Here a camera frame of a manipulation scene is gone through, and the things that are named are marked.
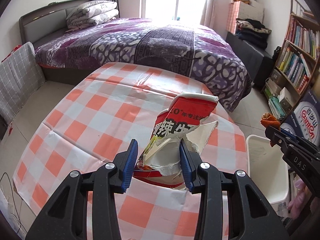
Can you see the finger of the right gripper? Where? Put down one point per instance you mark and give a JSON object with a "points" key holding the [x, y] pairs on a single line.
{"points": [[276, 137], [291, 136]]}

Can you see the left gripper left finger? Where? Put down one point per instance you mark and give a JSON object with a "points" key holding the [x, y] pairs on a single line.
{"points": [[64, 216]]}

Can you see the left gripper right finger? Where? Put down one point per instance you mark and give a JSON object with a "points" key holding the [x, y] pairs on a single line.
{"points": [[250, 215]]}

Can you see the orange peel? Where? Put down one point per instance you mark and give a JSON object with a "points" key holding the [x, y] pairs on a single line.
{"points": [[268, 120]]}

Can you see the torn red noodle cup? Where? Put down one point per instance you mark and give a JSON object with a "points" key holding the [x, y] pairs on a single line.
{"points": [[186, 119]]}

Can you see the white plastic trash bin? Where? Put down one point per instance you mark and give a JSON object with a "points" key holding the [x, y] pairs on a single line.
{"points": [[267, 168]]}

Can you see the right hand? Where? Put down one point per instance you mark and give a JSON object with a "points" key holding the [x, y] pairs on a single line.
{"points": [[299, 201]]}

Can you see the lower Ganten water box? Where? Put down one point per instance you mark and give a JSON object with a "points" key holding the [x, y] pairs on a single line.
{"points": [[292, 126]]}

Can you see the ganten water box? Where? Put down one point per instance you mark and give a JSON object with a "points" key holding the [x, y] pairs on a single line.
{"points": [[292, 126], [307, 115]]}

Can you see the clear plastic water bottle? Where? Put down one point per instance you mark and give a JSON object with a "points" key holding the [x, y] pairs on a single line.
{"points": [[282, 210]]}

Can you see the upper Ganten water box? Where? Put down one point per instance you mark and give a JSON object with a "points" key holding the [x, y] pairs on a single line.
{"points": [[307, 115]]}

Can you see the wooden bookshelf with books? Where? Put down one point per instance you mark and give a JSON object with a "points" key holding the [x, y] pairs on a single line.
{"points": [[297, 63]]}

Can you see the black storage bench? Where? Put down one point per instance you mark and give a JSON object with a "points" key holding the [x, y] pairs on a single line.
{"points": [[258, 62]]}

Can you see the folded dark clothes pile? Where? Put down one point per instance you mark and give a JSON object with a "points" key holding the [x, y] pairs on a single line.
{"points": [[252, 31]]}

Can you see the checkered orange white tablecloth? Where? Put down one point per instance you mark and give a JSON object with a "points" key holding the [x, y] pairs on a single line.
{"points": [[95, 121]]}

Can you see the purple patterned bed quilt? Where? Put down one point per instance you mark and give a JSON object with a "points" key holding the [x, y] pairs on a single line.
{"points": [[194, 51]]}

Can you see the pink checkered storage box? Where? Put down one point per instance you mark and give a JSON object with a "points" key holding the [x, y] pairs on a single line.
{"points": [[241, 10]]}

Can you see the grey grid fabric chair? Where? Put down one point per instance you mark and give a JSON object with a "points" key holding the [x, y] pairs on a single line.
{"points": [[21, 76]]}

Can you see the dark wooden headboard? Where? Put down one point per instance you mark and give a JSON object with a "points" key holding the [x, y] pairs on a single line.
{"points": [[46, 20]]}

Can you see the folded floral pillows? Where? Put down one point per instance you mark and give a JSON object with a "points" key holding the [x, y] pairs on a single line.
{"points": [[91, 14]]}

